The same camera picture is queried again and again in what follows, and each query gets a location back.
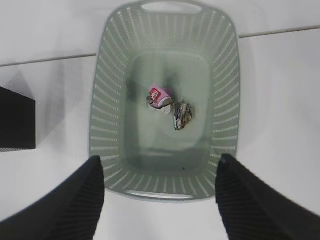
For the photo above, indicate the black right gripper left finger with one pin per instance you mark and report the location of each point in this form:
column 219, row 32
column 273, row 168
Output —
column 69, row 212

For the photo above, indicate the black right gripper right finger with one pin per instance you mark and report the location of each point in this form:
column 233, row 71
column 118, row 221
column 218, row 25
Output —
column 252, row 210

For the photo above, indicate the grey paper ball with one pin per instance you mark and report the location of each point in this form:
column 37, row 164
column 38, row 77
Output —
column 182, row 115

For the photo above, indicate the pink paper ball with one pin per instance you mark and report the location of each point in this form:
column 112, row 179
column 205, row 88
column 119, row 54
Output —
column 159, row 100

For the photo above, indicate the black mesh pen holder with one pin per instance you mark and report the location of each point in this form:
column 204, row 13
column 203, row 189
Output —
column 17, row 122

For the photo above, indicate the green plastic woven basket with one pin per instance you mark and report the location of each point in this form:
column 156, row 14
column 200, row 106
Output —
column 189, row 48

